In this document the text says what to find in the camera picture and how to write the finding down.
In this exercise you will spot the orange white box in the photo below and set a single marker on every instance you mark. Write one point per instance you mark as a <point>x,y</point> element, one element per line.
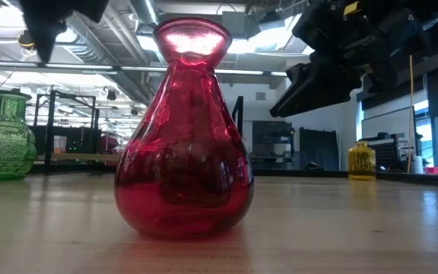
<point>60,144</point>

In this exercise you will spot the black yellow ceiling reel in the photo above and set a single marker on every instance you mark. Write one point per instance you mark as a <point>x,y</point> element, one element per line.
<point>27,40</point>

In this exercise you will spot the black metal wood shelf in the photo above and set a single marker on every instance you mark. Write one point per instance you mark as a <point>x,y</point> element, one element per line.
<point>48,129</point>

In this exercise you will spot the black metal rack shelf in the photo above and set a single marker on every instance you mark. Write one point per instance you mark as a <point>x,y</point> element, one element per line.
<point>82,139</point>

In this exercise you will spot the grey wall vent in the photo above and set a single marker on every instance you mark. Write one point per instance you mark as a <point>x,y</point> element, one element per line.
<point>260,96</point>

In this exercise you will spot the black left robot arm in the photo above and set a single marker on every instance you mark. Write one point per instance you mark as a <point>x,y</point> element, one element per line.
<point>48,23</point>

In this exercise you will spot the long light bar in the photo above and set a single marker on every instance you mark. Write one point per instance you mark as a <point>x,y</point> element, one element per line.
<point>78,67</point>

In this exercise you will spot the white roll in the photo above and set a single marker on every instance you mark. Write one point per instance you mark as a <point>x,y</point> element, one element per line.
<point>418,164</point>

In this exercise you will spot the tall green glass vase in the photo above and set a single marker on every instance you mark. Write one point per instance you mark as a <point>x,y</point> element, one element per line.
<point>6,148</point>

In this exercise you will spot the black pegboard rack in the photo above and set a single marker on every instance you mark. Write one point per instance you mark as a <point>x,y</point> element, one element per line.
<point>390,154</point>

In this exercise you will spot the red tray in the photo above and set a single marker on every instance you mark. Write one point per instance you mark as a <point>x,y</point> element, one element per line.
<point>436,170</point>

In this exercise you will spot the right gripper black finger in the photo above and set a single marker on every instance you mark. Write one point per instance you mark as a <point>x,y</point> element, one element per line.
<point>300,70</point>
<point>318,93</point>

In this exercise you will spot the large red bulbous glass vase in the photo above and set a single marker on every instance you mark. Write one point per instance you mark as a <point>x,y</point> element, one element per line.
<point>185,160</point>

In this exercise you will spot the black computer mouse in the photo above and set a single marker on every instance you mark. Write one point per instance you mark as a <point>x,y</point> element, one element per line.
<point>312,166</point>

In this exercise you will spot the yellow vertical pole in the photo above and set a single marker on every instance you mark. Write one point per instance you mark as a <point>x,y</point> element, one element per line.
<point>411,114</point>

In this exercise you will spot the small yellow textured glass vase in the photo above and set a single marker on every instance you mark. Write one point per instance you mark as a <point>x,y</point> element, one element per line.
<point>362,160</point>

